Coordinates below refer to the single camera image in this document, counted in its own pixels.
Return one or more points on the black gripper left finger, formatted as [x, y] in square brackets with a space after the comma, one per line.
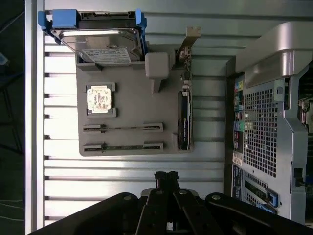
[151, 210]

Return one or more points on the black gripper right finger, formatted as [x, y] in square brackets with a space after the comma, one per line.
[193, 210]

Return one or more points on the black graphics card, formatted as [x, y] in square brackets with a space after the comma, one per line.
[184, 122]

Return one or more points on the grey parts rack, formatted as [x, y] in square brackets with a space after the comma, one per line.
[146, 110]

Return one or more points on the open PC case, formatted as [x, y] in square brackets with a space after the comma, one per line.
[259, 127]

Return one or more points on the silver CPU chip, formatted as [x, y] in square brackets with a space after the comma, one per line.
[99, 99]

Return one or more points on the hard disk in blue caddy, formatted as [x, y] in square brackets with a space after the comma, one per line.
[102, 41]

